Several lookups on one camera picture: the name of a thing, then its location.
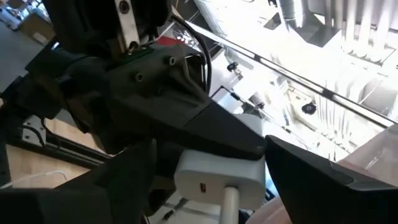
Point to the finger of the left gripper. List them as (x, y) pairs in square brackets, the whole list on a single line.
[(224, 133)]

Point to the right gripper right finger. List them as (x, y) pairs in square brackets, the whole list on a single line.
[(311, 193)]

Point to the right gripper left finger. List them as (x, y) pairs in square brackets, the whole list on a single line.
[(77, 205)]

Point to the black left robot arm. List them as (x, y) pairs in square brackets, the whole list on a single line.
[(40, 87)]

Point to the black ceiling spot lamp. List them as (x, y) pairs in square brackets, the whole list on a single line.
[(232, 66), (308, 108)]

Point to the brown cardboard box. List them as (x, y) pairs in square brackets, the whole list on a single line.
[(35, 28)]

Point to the black metal table frame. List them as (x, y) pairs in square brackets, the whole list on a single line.
[(77, 157)]

